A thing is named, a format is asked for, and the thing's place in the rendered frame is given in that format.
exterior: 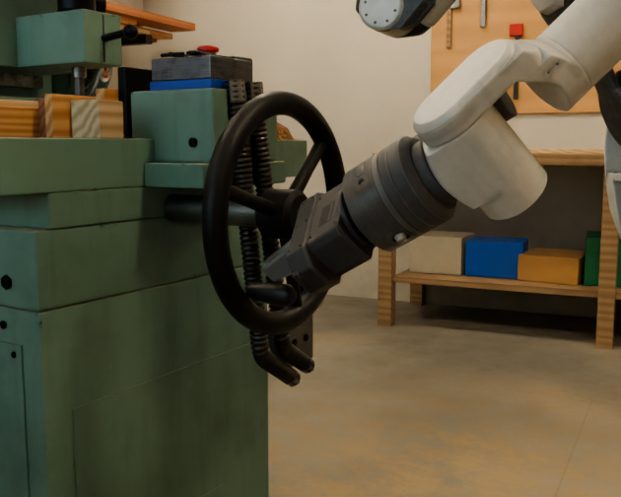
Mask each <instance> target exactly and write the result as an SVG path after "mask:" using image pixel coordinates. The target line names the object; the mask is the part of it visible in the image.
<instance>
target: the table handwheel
mask: <svg viewBox="0 0 621 497"><path fill-rule="evenodd" d="M275 115H287V116H290V117H292V118H293V119H294V120H296V121H297V122H298V123H299V124H300V125H302V126H303V128H304V129H305V130H306V131H307V132H308V134H309V135H310V138H311V140H312V141H313V145H312V147H311V149H310V152H309V154H308V156H307V158H306V160H305V162H304V164H303V165H302V167H301V169H300V171H299V172H298V174H297V176H296V177H295V179H294V181H293V182H292V184H291V186H290V187H289V189H279V188H269V189H266V190H265V191H264V192H263V193H262V194H261V195H260V197H259V196H257V195H254V194H251V193H249V192H246V191H244V190H242V189H240V188H238V187H235V186H233V185H232V181H233V177H234V173H235V169H236V166H237V163H238V160H239V157H240V155H241V153H242V149H243V147H244V145H245V144H246V142H247V140H248V138H249V137H250V135H251V134H252V133H253V131H254V130H255V129H256V128H257V127H258V126H259V125H260V124H261V123H262V122H263V121H265V120H266V119H268V118H270V117H272V116H275ZM319 160H320V161H321V164H322V169H323V173H324V179H325V187H326V192H327V191H329V190H331V189H332V188H334V187H335V186H337V185H339V184H340V183H342V181H343V178H344V176H345V170H344V165H343V161H342V157H341V153H340V150H339V147H338V144H337V142H336V139H335V137H334V134H333V132H332V130H331V128H330V126H329V124H328V123H327V121H326V119H325V118H324V117H323V115H322V114H321V113H320V112H319V110H318V109H317V108H316V107H315V106H314V105H313V104H312V103H310V102H309V101H308V100H306V99H305V98H303V97H301V96H299V95H297V94H294V93H291V92H285V91H272V92H268V93H264V94H261V95H259V96H257V97H255V98H253V99H251V100H250V101H248V102H247V103H246V104H245V105H243V106H242V107H241V108H240V109H239V110H238V111H237V112H236V113H235V114H234V116H233V117H232V118H231V119H230V121H229V122H228V124H227V125H226V127H225V128H224V130H223V132H222V134H221V136H220V138H219V140H218V142H217V144H216V146H215V149H214V152H213V154H212V157H211V160H210V164H209V167H208V171H207V175H206V179H205V184H204V191H203V195H185V194H171V195H169V196H168V197H167V199H166V201H165V203H164V213H165V216H166V218H167V219H168V220H169V221H172V222H184V223H198V224H201V225H202V241H203V248H204V255H205V260H206V264H207V268H208V272H209V275H210V278H211V281H212V284H213V286H214V288H215V291H216V293H217V295H218V297H219V299H220V300H221V302H222V304H223V305H224V307H225V308H226V309H227V311H228V312H229V313H230V314H231V316H232V317H233V318H234V319H235V320H236V321H237V322H239V323H240V324H241V325H243V326H244V327H246V328H248V329H250V330H252V331H254V332H257V333H261V334H269V335H275V334H281V333H285V332H288V331H290V330H293V329H295V328H296V327H298V326H300V325H301V324H302V323H304V322H305V321H306V320H307V319H308V318H309V317H310V316H311V315H312V314H313V313H314V312H315V311H316V310H317V308H318V307H319V305H320V304H321V303H322V301H323V299H324V298H325V296H326V294H327V292H328V290H329V289H328V290H326V291H324V292H323V293H313V294H312V293H310V292H309V291H306V290H304V291H303V293H302V294H301V289H300V284H299V283H298V282H297V281H296V280H295V279H294V278H293V277H292V276H293V274H291V275H289V276H287V277H286V283H287V284H290V285H292V286H293V287H294V289H295V290H296V291H297V300H296V302H295V303H293V304H292V305H291V306H289V307H287V308H285V309H283V310H281V311H276V312H269V311H265V310H263V309H261V308H259V307H258V306H257V305H256V304H255V303H254V302H253V301H252V300H251V299H250V298H248V297H247V295H246V292H245V291H244V289H243V287H242V284H241V282H240V281H239V279H238V276H237V273H236V270H235V267H234V264H233V260H232V255H231V250H230V243H229V230H228V226H242V227H256V228H258V230H259V232H260V233H261V235H262V236H263V237H265V238H269V239H279V240H280V246H281V247H282V246H283V245H284V244H286V243H287V242H288V241H289V240H290V239H291V238H292V234H293V231H294V227H295V224H296V220H297V217H298V213H299V210H300V206H301V203H302V202H303V201H305V200H306V199H308V198H307V197H306V195H305V194H304V190H305V188H306V186H307V184H308V182H309V180H310V178H311V175H312V173H313V171H314V169H315V167H316V165H317V164H318V162H319Z"/></svg>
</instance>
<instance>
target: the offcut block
mask: <svg viewBox="0 0 621 497"><path fill-rule="evenodd" d="M71 109H72V134H73V138H124V133H123V102H119V101H106V100H78V101H71Z"/></svg>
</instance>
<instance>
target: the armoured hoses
mask: <svg viewBox="0 0 621 497"><path fill-rule="evenodd" d="M224 89H226V90H227V93H228V100H229V101H228V104H229V111H230V112H229V116H230V118H229V119H231V118H232V117H233V116H234V114H235V113H236V112H237V111H238V110H239V109H240V108H241V107H242V106H243V105H244V104H245V100H246V96H245V92H246V94H247V101H250V100H251V99H253V98H255V97H257V96H259V95H261V94H264V93H263V84H262V82H250V83H245V82H244V80H241V79H238V80H228V81H225V82H224ZM266 124H267V123H266V122H265V121H263V122H262V123H261V124H260V125H259V126H258V127H257V128H256V129H255V130H254V131H253V133H252V134H251V135H250V137H251V139H250V141H251V147H252V149H251V152H252V155H251V154H250V153H249V151H250V148H249V147H248V146H249V142H246V144H245V145H244V147H243V149H242V151H241V155H240V157H239V160H238V163H237V166H236V169H235V175H234V178H235V179H236V180H235V181H234V183H235V184H236V187H238V188H240V189H242V190H244V191H246V192H249V193H251V194H253V193H254V189H253V183H252V182H253V179H252V176H253V174H252V173H251V172H252V168H251V166H253V167H254V170H253V171H254V172H255V174H254V177H255V180H254V181H255V182H256V184H255V187H256V190H255V191H256V192H257V194H256V195H257V196H259V197H260V195H261V194H262V193H263V192H264V191H265V190H266V189H269V188H274V187H273V186H272V185H273V182H272V180H273V177H272V173H271V172H270V171H271V170H272V169H271V167H270V166H271V163H270V162H269V161H270V157H269V155H270V153H269V152H268V151H269V147H268V145H269V143H268V142H267V140H268V137H267V134H268V133H267V132H266V130H267V127H266ZM250 155H251V156H252V158H253V159H252V161H253V162H254V164H253V165H252V164H251V163H250V161H251V158H250ZM239 229H240V230H241V231H240V235H241V237H240V240H241V245H242V247H241V250H242V252H241V254H242V255H243V257H242V258H241V259H242V260H243V263H242V265H244V267H243V270H244V273H243V275H244V280H245V282H244V285H245V288H244V289H245V290H246V287H247V285H248V284H257V283H263V280H262V277H263V276H262V275H261V273H262V270H261V269H260V268H261V265H260V263H261V260H260V255H259V253H260V250H259V244H258V243H259V240H258V237H259V236H258V235H257V233H258V230H256V229H257V228H256V227H242V226H240V227H239ZM260 236H261V237H262V238H261V240H262V245H263V248H262V250H263V255H264V257H263V259H264V260H266V259H267V258H268V257H269V256H270V255H272V254H273V253H274V252H275V251H277V250H278V249H279V248H280V246H279V244H280V242H279V241H278V240H279V239H269V238H265V237H263V236H262V235H261V234H260ZM265 279H266V280H267V281H266V283H283V282H284V279H283V278H282V279H280V280H277V281H275V282H274V281H272V280H271V279H270V278H269V277H268V276H267V275H266V277H265ZM283 284H284V283H283ZM251 300H252V301H253V302H254V303H255V304H256V305H257V306H258V307H259V308H261V309H263V310H265V305H264V303H263V302H259V301H256V300H253V299H251ZM268 307H269V308H270V310H269V312H276V311H281V310H283V309H285V308H286V307H282V306H274V305H270V304H269V306H268ZM265 311H266V310H265ZM289 333H290V331H288V332H285V333H281V334H275V335H273V337H272V340H273V345H274V349H275V350H276V352H277V354H278V355H279V356H280V357H281V358H282V359H284V360H285V361H287V362H288V363H289V364H291V365H293V366H294V367H296V368H297V369H298V370H300V371H302V372H303V373H305V374H307V373H310V372H311V371H313V368H314V360H313V359H312V358H311V357H309V356H308V355H307V354H305V353H304V352H303V351H302V350H300V349H299V348H298V347H296V346H295V345H294V344H292V341H291V338H290V334H289ZM249 334H250V339H251V341H250V344H251V349H252V352H251V353H252V354H253V358H254V361H255V362H256V364H257V365H258V366H259V367H260V368H262V369H263V370H265V371H266V372H268V373H269V374H271V375H272V376H274V377H275V378H277V379H278V380H280V381H282V382H283V383H284V384H286V385H288V386H290V387H293V386H296V385H297V384H299V383H300V379H301V375H300V374H299V373H298V372H297V371H296V370H295V369H293V368H292V367H291V366H290V365H288V364H287V363H286V362H284V361H283V360H282V359H280V358H279V357H277V356H276V355H275V354H273V353H272V352H271V350H270V347H269V343H268V341H269V339H268V338H267V337H268V334H261V333H257V332H254V331H252V330H251V331H250V332H249Z"/></svg>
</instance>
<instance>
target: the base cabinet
mask: <svg viewBox="0 0 621 497"><path fill-rule="evenodd" d="M249 332H250V329H248V328H246V327H244V326H243V325H241V324H240V323H239V322H237V321H236V320H235V319H234V318H233V317H232V316H231V314H230V313H229V312H228V311H227V309H226V308H225V307H224V305H223V304H222V302H221V300H220V299H219V297H218V295H217V293H216V291H215V288H214V286H213V284H212V281H211V278H210V275H209V274H206V275H201V276H197V277H192V278H188V279H184V280H179V281H175V282H171V283H167V284H162V285H158V286H153V287H149V288H144V289H140V290H136V291H131V292H127V293H122V294H118V295H113V296H109V297H104V298H100V299H95V300H92V301H87V302H83V303H79V304H74V305H70V306H65V307H61V308H56V309H52V310H47V311H43V312H35V311H29V310H23V309H17V308H11V307H5V306H0V497H269V477H268V372H266V371H265V370H263V369H262V368H260V367H259V366H258V365H257V364H256V362H255V361H254V358H253V354H252V353H251V352H252V349H251V344H250V341H251V339H250V334H249Z"/></svg>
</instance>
